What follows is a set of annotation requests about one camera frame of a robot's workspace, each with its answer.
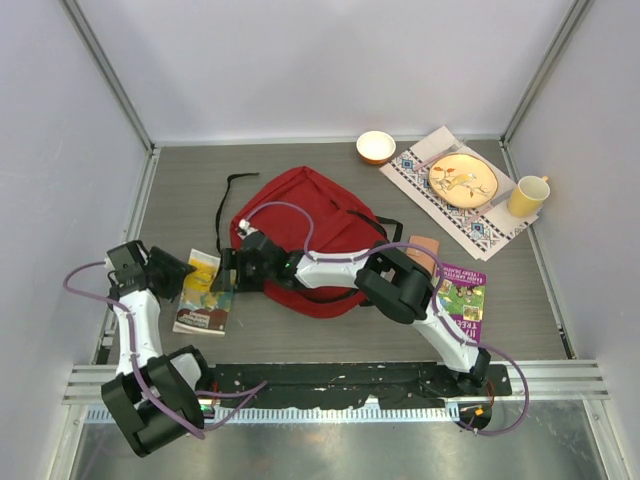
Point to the white orange bowl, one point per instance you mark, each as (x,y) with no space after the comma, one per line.
(375,147)

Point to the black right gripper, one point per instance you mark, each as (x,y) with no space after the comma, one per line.
(232,259)

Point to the yellow bird plate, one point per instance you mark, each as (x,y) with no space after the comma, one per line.
(463,181)

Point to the brown leather wallet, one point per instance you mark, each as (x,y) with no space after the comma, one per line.
(420,256)

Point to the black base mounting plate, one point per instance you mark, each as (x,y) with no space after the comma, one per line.
(338,386)

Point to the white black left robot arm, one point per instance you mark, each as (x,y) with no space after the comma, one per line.
(152,398)

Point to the yellow mug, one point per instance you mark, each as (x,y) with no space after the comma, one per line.
(528,196)

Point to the red student backpack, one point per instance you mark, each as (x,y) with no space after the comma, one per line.
(302,204)

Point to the pink handled knife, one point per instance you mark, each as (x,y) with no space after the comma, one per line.
(493,203)

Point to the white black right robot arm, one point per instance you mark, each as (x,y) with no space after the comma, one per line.
(328,285)

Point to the purple treehouse book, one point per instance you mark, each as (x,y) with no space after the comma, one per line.
(462,295)

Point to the pink handled fork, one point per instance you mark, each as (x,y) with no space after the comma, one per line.
(454,147)

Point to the yellow illustrated book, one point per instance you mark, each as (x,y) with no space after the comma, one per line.
(202,311)

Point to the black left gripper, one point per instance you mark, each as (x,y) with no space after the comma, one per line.
(177,270)

